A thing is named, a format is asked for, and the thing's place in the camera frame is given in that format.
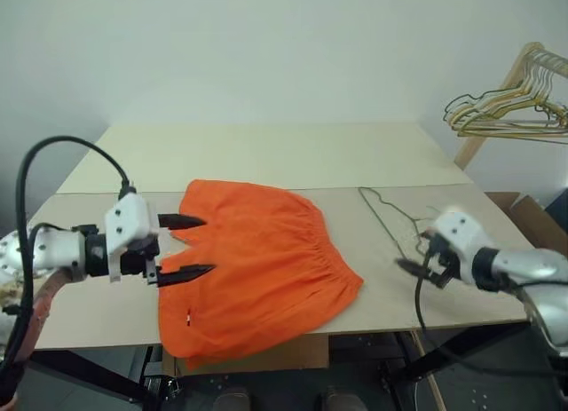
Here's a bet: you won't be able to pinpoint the thin wooden stick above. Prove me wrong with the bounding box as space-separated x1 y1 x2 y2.
408 329 447 411

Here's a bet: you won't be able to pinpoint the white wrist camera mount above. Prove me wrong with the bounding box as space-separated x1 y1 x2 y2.
430 210 498 288
103 192 172 284

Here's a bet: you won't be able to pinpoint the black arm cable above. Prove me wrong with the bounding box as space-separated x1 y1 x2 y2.
414 246 560 379
0 135 139 385

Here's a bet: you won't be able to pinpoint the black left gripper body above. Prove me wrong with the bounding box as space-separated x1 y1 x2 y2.
117 234 163 288

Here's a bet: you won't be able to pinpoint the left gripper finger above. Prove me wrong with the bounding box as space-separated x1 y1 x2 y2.
157 212 208 232
154 263 217 289

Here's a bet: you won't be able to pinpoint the green wire hanger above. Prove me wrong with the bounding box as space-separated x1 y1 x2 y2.
357 186 439 270

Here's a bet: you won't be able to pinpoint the dark rounded shape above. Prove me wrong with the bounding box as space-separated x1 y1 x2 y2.
318 383 357 411
211 386 252 411

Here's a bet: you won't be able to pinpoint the reddish braided hose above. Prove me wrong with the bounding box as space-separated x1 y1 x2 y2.
0 268 75 411

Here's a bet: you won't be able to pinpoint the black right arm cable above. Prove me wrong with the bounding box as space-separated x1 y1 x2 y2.
414 246 560 379

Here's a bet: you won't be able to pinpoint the brown cardboard panel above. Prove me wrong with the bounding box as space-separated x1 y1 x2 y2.
162 334 330 377

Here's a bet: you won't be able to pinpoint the dark wire hanger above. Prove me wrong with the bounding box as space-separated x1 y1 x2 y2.
442 87 568 135

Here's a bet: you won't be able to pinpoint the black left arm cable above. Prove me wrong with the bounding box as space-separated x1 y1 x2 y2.
0 135 139 385

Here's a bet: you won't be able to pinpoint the wooden hanger rack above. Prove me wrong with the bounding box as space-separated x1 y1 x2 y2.
453 41 568 169

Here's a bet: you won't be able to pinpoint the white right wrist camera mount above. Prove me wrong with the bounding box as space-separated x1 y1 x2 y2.
430 210 498 288

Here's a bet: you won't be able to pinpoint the brown cardboard box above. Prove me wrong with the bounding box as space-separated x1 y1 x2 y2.
483 191 568 257

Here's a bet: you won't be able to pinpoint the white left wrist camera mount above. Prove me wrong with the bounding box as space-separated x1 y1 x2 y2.
103 192 172 284

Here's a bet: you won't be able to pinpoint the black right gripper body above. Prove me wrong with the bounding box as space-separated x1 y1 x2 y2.
422 233 462 290

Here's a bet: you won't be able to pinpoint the bunch of wire hangers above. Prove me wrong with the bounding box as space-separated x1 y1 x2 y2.
446 51 568 145

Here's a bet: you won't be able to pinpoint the orange shorts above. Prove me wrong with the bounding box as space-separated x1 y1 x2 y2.
157 178 366 371

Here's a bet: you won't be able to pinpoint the black metal table frame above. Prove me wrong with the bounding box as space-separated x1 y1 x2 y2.
26 321 568 406

